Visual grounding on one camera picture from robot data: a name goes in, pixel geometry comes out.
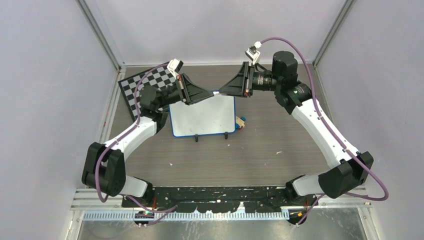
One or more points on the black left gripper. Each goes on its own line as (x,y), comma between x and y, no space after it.
(189,92)

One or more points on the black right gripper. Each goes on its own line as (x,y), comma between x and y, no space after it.
(241,85)

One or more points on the blue framed whiteboard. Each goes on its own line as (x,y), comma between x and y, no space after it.
(213,116)

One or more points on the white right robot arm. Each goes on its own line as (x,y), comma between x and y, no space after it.
(344,160)

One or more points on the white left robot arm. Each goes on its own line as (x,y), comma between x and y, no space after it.
(104,167)

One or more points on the wooden toy car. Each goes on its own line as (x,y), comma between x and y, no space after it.
(239,122)

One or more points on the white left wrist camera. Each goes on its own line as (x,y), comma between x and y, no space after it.
(174,66)

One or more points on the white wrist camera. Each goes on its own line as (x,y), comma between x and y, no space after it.
(174,66)
(253,52)

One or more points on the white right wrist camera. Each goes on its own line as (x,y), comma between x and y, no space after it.
(253,52)

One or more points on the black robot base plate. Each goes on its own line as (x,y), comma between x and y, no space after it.
(254,199)

